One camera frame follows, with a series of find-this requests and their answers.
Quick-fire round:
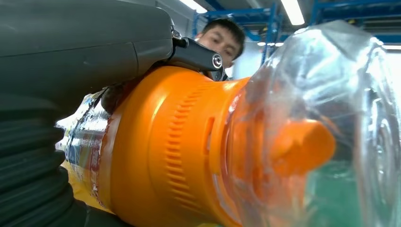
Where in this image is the person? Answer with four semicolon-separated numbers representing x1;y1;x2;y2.
194;18;246;82

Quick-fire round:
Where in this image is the green topped table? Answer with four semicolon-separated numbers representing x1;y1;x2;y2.
305;161;364;227

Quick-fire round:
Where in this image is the blue metal frame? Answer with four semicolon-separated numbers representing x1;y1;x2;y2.
191;0;401;65

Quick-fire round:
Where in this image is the ceiling light strip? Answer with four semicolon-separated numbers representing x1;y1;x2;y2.
179;0;208;14
280;0;305;26

